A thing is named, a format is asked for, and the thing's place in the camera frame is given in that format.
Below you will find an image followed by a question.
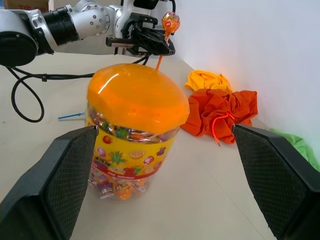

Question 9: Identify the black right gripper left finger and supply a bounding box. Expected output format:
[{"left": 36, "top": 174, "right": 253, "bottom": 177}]
[{"left": 0, "top": 125, "right": 99, "bottom": 240}]

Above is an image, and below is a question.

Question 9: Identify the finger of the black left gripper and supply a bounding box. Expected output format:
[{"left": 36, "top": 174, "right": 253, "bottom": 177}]
[
  {"left": 135, "top": 40, "right": 176, "bottom": 56},
  {"left": 143, "top": 28, "right": 176, "bottom": 51}
]

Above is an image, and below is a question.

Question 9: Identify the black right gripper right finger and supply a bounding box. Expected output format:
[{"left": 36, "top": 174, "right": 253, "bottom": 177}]
[{"left": 231, "top": 124, "right": 320, "bottom": 240}]

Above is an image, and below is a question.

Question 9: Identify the orange lollipop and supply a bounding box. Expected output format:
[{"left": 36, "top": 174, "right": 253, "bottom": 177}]
[
  {"left": 155, "top": 10, "right": 182, "bottom": 72},
  {"left": 113, "top": 184, "right": 138, "bottom": 202}
]

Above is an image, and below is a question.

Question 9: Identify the orange plastic jar lid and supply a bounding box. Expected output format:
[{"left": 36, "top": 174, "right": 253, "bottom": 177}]
[{"left": 86, "top": 63, "right": 191, "bottom": 133}]

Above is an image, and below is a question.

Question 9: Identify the clear plastic lollipop jar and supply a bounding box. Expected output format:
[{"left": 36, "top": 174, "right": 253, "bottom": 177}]
[{"left": 84, "top": 99, "right": 181, "bottom": 203}]

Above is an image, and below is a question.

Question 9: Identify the green cloth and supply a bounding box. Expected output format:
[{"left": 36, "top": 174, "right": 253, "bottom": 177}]
[{"left": 269, "top": 127, "right": 320, "bottom": 174}]

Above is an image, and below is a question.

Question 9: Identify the yellow cloth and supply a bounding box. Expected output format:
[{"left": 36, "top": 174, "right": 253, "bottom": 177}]
[{"left": 184, "top": 69, "right": 234, "bottom": 95}]

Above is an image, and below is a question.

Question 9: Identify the purple wrapped lollipop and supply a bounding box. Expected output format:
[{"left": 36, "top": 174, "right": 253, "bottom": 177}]
[{"left": 98, "top": 183, "right": 116, "bottom": 200}]

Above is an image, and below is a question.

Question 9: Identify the blue and white stick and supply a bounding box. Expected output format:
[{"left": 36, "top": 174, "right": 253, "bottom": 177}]
[{"left": 57, "top": 112, "right": 85, "bottom": 121}]

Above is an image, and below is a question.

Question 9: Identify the brown cardboard box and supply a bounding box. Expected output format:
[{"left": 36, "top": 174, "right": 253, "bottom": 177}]
[{"left": 3, "top": 0, "right": 50, "bottom": 12}]

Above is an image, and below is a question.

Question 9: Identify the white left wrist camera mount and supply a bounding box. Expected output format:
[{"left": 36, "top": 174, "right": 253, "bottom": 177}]
[{"left": 119, "top": 0, "right": 161, "bottom": 29}]

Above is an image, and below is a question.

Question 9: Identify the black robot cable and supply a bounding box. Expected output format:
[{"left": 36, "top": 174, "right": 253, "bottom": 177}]
[{"left": 6, "top": 0, "right": 177, "bottom": 124}]

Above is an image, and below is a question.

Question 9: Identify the orange cloth with drawstring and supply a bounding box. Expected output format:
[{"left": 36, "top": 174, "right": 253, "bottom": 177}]
[{"left": 180, "top": 88, "right": 259, "bottom": 148}]

